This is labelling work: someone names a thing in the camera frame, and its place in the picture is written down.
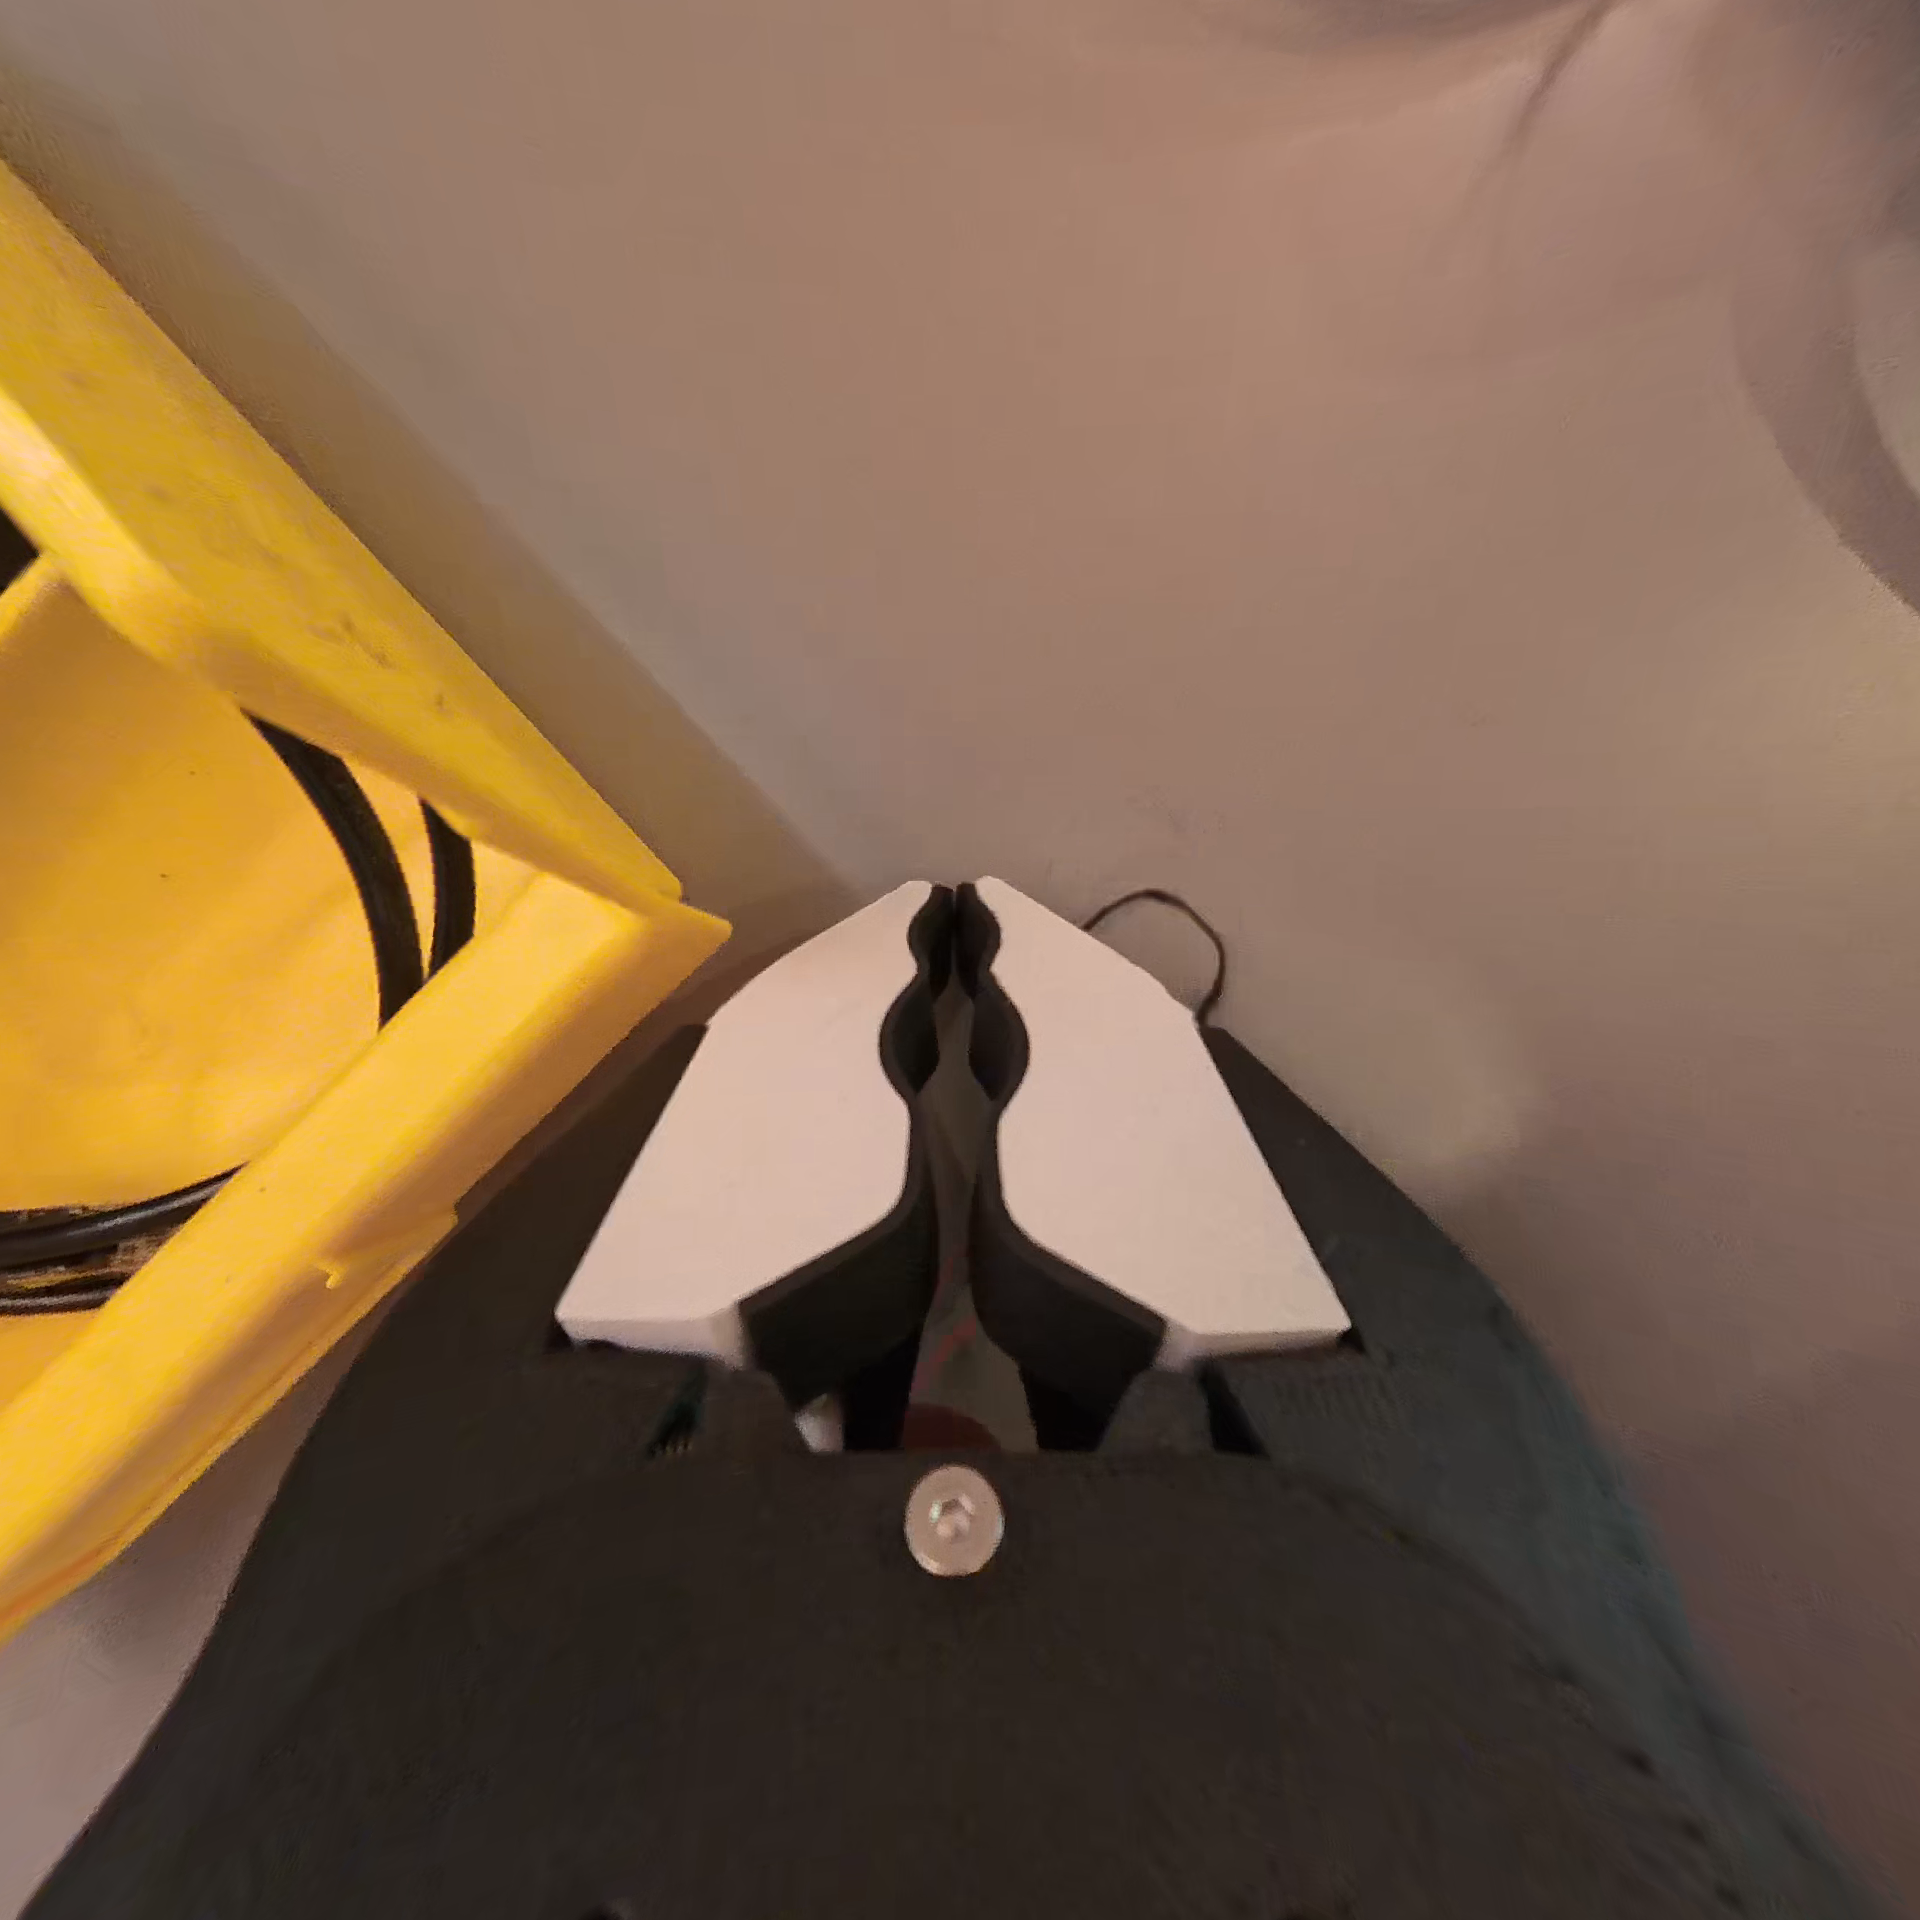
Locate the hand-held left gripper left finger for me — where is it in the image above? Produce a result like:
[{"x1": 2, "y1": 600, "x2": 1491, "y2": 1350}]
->
[{"x1": 557, "y1": 880, "x2": 958, "y2": 1419}]

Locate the thin black wire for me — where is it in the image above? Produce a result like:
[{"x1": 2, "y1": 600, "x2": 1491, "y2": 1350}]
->
[{"x1": 1079, "y1": 888, "x2": 1226, "y2": 1029}]

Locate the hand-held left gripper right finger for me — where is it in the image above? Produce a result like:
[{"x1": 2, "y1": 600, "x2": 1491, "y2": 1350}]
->
[{"x1": 958, "y1": 877, "x2": 1355, "y2": 1454}]

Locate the coiled black cable bundle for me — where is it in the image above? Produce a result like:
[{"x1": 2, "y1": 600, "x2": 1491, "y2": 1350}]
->
[{"x1": 0, "y1": 1169, "x2": 240, "y2": 1319}]

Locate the yellow plastic bin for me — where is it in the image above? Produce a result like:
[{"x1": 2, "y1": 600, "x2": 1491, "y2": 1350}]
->
[{"x1": 0, "y1": 158, "x2": 734, "y2": 1644}]

